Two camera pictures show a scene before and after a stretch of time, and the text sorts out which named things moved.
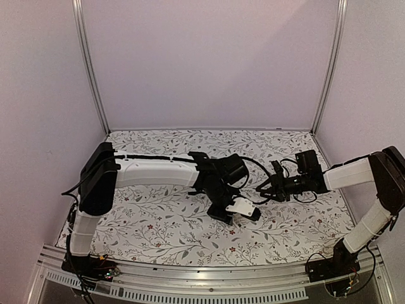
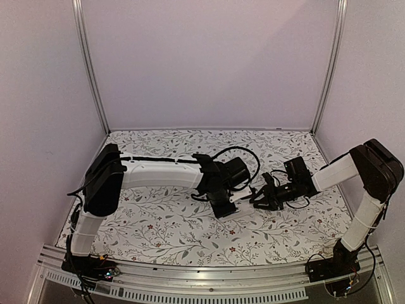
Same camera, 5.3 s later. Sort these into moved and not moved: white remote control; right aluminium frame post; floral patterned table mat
Moved: white remote control
Not moved: right aluminium frame post; floral patterned table mat
